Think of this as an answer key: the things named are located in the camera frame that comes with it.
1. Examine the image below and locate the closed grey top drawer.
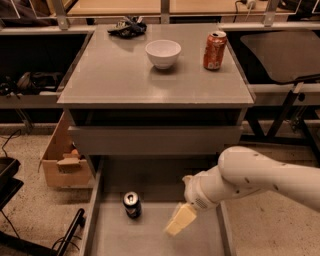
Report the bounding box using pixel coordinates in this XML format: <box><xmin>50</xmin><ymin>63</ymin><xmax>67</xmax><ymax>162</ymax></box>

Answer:
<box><xmin>68</xmin><ymin>126</ymin><xmax>243</xmax><ymax>156</ymax></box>

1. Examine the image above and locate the open grey middle drawer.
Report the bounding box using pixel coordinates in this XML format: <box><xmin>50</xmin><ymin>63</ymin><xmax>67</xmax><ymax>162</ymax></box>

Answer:
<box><xmin>80</xmin><ymin>157</ymin><xmax>237</xmax><ymax>256</ymax></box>

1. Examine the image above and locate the black crumpled chip bag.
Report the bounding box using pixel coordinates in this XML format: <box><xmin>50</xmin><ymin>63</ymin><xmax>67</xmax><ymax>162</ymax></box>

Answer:
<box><xmin>107</xmin><ymin>16</ymin><xmax>147</xmax><ymax>38</ymax></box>

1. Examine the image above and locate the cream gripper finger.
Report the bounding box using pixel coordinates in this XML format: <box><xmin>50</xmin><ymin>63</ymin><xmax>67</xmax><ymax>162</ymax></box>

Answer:
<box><xmin>164</xmin><ymin>203</ymin><xmax>197</xmax><ymax>236</ymax></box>

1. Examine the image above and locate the blue pepsi can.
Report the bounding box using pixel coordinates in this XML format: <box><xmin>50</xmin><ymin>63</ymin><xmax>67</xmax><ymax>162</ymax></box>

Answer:
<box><xmin>123</xmin><ymin>191</ymin><xmax>142</xmax><ymax>219</ymax></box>

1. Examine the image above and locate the black chair base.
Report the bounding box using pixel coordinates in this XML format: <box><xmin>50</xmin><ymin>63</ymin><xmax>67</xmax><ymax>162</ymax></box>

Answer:
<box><xmin>0</xmin><ymin>157</ymin><xmax>85</xmax><ymax>256</ymax></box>

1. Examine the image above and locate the grey drawer cabinet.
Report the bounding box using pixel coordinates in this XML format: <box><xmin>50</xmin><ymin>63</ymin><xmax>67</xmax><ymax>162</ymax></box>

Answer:
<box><xmin>58</xmin><ymin>24</ymin><xmax>254</xmax><ymax>168</ymax></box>

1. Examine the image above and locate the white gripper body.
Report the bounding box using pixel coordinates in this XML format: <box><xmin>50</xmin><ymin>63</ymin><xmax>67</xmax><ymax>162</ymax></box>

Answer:
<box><xmin>182</xmin><ymin>171</ymin><xmax>220</xmax><ymax>211</ymax></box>

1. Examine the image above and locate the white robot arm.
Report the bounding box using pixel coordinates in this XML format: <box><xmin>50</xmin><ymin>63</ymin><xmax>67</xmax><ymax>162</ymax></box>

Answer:
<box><xmin>165</xmin><ymin>146</ymin><xmax>320</xmax><ymax>236</ymax></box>

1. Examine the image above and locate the black office chair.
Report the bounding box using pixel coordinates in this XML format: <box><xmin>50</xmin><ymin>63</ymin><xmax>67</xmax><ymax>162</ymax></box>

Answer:
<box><xmin>236</xmin><ymin>30</ymin><xmax>320</xmax><ymax>156</ymax></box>

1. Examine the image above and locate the cardboard box on floor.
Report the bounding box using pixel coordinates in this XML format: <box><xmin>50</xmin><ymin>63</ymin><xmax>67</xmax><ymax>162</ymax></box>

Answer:
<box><xmin>41</xmin><ymin>113</ymin><xmax>93</xmax><ymax>188</ymax></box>

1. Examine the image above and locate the orange soda can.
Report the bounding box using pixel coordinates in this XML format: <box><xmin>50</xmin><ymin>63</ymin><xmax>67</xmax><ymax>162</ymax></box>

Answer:
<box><xmin>203</xmin><ymin>31</ymin><xmax>227</xmax><ymax>70</ymax></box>

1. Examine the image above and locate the white ceramic bowl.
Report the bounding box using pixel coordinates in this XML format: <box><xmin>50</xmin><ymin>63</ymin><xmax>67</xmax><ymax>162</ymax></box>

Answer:
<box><xmin>145</xmin><ymin>40</ymin><xmax>182</xmax><ymax>69</ymax></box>

